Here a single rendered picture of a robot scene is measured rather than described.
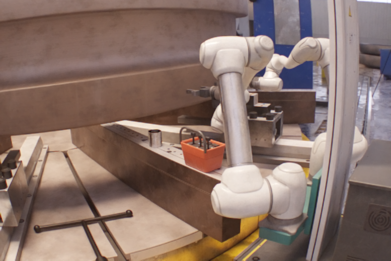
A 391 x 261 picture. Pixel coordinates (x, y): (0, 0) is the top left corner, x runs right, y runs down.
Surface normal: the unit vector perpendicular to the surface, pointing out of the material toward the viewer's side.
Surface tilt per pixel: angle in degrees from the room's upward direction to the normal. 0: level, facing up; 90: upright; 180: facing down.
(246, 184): 59
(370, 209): 90
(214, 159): 97
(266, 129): 90
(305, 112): 90
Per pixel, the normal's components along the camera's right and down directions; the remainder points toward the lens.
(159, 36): 0.72, 0.12
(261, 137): -0.46, 0.19
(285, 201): 0.11, 0.18
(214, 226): -0.76, 0.14
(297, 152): -0.44, -0.13
